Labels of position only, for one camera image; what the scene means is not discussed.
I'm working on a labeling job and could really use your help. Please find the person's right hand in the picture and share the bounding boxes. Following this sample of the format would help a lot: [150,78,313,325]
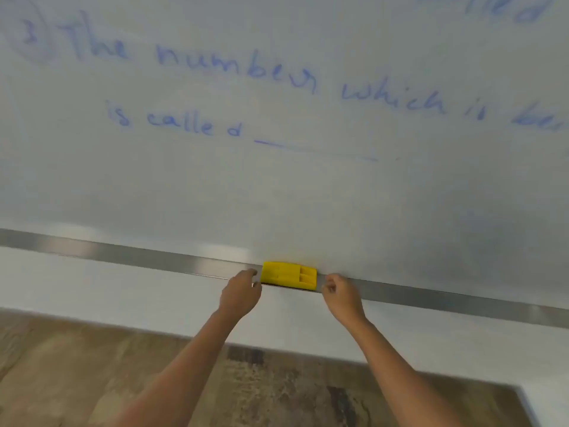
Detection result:
[321,273,370,328]

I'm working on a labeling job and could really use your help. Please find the person's left hand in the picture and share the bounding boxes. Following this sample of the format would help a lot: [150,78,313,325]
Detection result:
[218,269,263,324]

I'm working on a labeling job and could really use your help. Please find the yellow whiteboard eraser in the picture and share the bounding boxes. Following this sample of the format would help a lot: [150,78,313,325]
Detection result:
[260,261,318,292]

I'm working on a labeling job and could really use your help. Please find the white whiteboard with blue writing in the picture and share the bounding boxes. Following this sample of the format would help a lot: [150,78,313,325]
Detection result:
[0,0,569,310]

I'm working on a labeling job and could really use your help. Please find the person's right forearm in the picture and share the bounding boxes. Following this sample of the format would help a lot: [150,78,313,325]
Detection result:
[350,318,468,427]

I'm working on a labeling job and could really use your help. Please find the person's left forearm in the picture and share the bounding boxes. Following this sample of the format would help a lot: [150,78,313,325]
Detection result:
[104,309,244,427]

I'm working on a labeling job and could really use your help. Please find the silver metal whiteboard tray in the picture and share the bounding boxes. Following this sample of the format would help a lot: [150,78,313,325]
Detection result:
[0,227,569,330]

